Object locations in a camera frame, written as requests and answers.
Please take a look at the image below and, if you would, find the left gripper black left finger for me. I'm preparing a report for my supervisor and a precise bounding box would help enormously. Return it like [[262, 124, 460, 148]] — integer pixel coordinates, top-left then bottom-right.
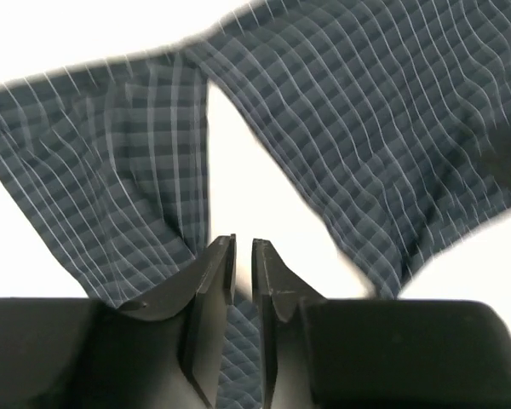
[[0, 235, 236, 408]]

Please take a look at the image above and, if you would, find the dark checkered pillowcase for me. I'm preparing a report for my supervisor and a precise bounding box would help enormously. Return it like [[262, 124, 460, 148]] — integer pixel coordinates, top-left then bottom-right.
[[0, 0, 511, 409]]

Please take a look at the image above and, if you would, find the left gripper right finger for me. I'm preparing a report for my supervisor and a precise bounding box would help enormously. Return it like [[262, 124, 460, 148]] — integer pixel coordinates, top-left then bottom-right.
[[251, 239, 511, 409]]

